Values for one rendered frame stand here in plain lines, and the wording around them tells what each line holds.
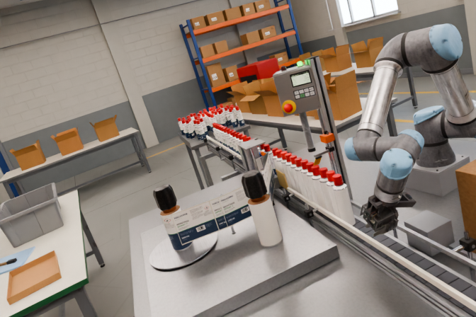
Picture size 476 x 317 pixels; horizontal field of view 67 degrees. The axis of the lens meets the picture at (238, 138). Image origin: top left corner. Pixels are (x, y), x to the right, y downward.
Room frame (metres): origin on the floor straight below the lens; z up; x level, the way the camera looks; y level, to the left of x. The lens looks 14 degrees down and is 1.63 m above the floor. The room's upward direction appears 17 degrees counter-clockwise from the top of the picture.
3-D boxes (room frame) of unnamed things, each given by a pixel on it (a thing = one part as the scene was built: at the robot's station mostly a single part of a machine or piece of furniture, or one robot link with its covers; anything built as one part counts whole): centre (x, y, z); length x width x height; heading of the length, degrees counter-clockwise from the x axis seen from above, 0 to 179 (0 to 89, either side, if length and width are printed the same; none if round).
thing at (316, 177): (1.38, -0.27, 0.98); 0.05 x 0.05 x 0.20
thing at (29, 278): (1.77, 1.25, 0.82); 0.34 x 0.24 x 0.04; 28
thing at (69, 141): (6.13, 2.76, 0.96); 0.44 x 0.44 x 0.37; 19
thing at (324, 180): (1.33, -0.28, 0.98); 0.05 x 0.05 x 0.20
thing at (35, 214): (2.60, 1.63, 0.91); 0.60 x 0.40 x 0.22; 26
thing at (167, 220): (1.44, 0.37, 1.04); 0.09 x 0.09 x 0.29
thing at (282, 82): (1.54, -0.31, 1.38); 0.17 x 0.10 x 0.19; 70
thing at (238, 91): (4.81, -0.30, 0.97); 0.45 x 0.40 x 0.37; 114
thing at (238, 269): (1.43, 0.20, 0.86); 0.80 x 0.67 x 0.05; 15
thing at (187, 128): (3.84, 0.26, 0.98); 0.57 x 0.46 x 0.21; 105
